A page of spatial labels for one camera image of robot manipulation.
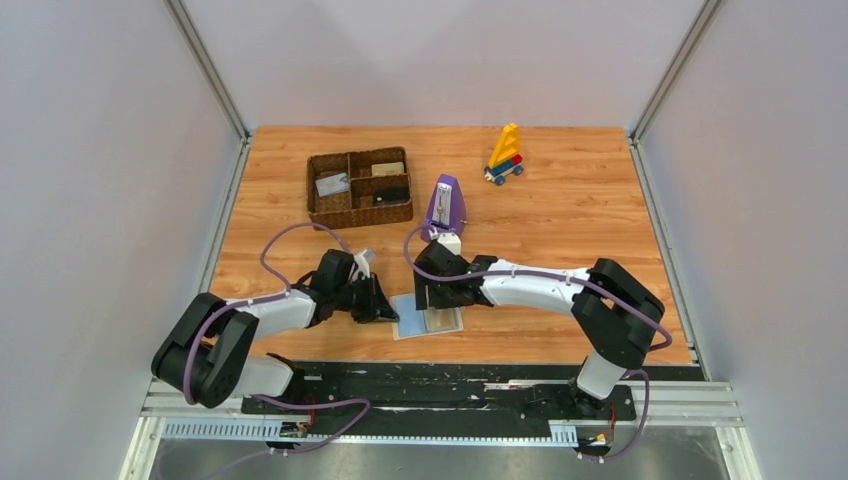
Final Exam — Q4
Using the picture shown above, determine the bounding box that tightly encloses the white card holder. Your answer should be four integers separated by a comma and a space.
389, 294, 464, 340

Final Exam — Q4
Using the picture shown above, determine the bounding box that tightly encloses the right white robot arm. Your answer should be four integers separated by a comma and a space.
410, 240, 672, 400

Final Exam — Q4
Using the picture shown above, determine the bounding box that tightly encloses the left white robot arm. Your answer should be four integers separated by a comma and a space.
151, 249, 399, 408

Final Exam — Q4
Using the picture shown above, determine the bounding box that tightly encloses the beige card in basket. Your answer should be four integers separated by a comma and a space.
371, 161, 406, 177

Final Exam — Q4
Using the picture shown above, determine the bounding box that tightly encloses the grey card in basket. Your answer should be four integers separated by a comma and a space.
314, 173, 350, 197

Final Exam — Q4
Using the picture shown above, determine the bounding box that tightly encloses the purple metronome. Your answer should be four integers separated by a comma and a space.
424, 174, 467, 236

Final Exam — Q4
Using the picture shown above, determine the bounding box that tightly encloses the brown wicker divided basket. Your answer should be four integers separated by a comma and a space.
306, 146, 414, 229

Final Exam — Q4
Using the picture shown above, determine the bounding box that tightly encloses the colourful toy block car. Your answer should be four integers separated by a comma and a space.
483, 123, 524, 186

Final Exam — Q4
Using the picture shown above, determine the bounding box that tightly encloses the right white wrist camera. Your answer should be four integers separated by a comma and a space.
432, 232, 462, 255

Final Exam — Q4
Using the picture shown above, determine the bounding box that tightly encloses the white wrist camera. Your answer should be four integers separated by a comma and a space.
350, 248, 376, 280
432, 232, 462, 255

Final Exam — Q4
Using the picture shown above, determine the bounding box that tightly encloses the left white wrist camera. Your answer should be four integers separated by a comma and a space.
350, 248, 376, 280

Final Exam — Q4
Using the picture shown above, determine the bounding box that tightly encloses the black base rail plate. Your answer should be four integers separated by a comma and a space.
279, 362, 637, 437

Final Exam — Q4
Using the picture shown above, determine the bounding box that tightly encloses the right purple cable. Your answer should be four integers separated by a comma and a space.
403, 223, 674, 463

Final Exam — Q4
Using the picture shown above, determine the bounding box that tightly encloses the white slotted cable duct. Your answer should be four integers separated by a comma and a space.
160, 418, 578, 447

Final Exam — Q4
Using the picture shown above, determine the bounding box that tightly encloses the left aluminium frame post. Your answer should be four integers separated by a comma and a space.
164, 0, 251, 144

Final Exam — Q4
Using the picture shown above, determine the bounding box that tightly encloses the aluminium frame post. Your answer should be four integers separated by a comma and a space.
630, 0, 724, 144
164, 0, 251, 144

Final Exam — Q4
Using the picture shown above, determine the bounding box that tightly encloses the right aluminium frame post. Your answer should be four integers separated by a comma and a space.
630, 0, 724, 144

